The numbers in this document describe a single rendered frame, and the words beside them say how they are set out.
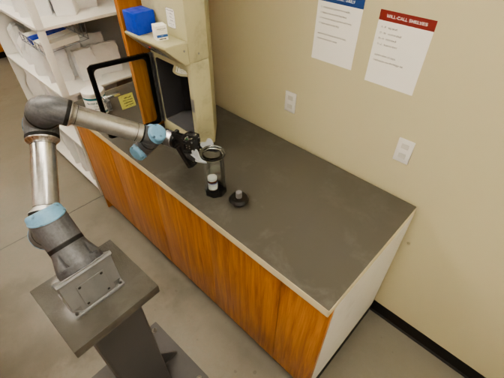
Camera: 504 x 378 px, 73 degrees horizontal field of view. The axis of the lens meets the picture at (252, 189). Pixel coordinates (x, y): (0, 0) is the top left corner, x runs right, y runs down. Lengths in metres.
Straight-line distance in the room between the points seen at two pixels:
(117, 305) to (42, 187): 0.50
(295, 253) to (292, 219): 0.18
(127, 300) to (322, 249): 0.75
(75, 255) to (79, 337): 0.27
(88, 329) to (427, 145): 1.43
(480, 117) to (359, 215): 0.58
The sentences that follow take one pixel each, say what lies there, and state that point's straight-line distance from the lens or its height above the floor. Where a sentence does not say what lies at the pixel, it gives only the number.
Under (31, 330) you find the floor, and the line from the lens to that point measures 2.60.
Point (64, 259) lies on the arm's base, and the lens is 1.23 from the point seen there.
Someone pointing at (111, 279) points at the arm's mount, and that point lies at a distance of 1.31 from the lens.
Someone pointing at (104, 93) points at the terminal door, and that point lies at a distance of 1.89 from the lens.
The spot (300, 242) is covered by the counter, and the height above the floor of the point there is 0.94.
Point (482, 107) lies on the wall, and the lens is 1.47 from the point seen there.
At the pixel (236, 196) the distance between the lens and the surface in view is 1.51.
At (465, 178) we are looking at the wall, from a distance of 1.60.
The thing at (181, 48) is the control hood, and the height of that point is 1.49.
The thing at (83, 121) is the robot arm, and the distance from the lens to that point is 1.40.
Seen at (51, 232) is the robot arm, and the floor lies 1.21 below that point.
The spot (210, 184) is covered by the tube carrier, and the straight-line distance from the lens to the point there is 1.53.
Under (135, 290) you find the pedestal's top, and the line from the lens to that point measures 1.33.
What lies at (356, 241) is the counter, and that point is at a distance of 1.47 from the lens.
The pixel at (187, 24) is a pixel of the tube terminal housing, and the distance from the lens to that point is 1.61.
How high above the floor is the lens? 2.03
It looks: 42 degrees down
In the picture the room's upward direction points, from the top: 1 degrees clockwise
